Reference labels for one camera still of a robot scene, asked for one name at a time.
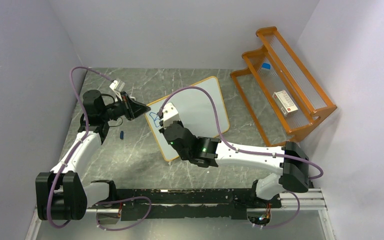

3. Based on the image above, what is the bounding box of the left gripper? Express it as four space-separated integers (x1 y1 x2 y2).
100 91 151 122

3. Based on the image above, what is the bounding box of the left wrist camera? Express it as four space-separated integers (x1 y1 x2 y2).
109 78 125 100

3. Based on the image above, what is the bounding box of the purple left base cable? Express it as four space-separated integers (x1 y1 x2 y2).
95 196 153 232

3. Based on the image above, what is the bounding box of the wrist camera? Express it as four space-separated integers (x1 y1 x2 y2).
109 78 125 100
160 102 181 123

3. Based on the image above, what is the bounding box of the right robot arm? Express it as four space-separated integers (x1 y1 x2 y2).
158 120 310 207

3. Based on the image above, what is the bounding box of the white red box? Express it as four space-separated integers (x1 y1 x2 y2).
272 90 299 117

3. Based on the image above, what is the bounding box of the orange wooden rack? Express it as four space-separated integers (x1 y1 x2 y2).
230 26 337 147

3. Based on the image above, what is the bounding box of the aluminium rail frame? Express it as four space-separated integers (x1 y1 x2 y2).
25 188 336 240

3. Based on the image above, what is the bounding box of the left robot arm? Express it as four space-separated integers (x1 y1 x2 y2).
35 89 151 222

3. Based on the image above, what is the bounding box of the blue white small object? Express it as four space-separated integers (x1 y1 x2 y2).
261 62 272 71

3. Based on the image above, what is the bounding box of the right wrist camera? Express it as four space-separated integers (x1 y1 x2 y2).
160 102 181 123

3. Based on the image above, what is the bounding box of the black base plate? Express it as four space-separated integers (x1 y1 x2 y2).
87 188 282 221

